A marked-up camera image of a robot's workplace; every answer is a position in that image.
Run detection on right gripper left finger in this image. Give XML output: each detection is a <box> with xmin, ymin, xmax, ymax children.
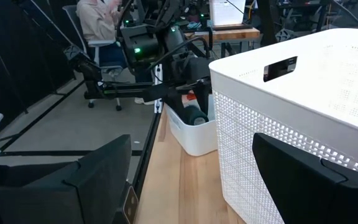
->
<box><xmin>0</xmin><ymin>134</ymin><xmax>132</xmax><ymax>224</ymax></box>

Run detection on small white plastic bin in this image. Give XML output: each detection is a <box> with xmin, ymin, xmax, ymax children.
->
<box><xmin>165</xmin><ymin>95</ymin><xmax>219</xmax><ymax>157</ymax></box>

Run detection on office chair white armrests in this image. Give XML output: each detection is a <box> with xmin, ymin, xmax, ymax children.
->
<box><xmin>62</xmin><ymin>4</ymin><xmax>127</xmax><ymax>112</ymax></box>

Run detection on wooden work table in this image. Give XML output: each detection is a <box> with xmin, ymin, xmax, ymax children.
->
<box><xmin>183</xmin><ymin>27</ymin><xmax>261</xmax><ymax>58</ymax></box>

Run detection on large white woven basket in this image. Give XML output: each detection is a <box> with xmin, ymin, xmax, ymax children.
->
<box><xmin>208</xmin><ymin>28</ymin><xmax>358</xmax><ymax>224</ymax></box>

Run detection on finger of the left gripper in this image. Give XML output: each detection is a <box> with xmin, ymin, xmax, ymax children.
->
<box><xmin>196</xmin><ymin>79</ymin><xmax>213</xmax><ymax>122</ymax></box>
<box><xmin>165</xmin><ymin>91</ymin><xmax>188</xmax><ymax>116</ymax></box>

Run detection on black aluminium table frame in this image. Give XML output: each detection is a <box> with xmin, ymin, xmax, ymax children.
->
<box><xmin>121</xmin><ymin>67</ymin><xmax>164</xmax><ymax>224</ymax></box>

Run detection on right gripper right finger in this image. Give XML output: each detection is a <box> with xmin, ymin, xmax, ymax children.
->
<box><xmin>252</xmin><ymin>133</ymin><xmax>358</xmax><ymax>224</ymax></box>

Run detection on black bandage roll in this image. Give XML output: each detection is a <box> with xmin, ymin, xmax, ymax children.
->
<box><xmin>182</xmin><ymin>105</ymin><xmax>210</xmax><ymax>126</ymax></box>

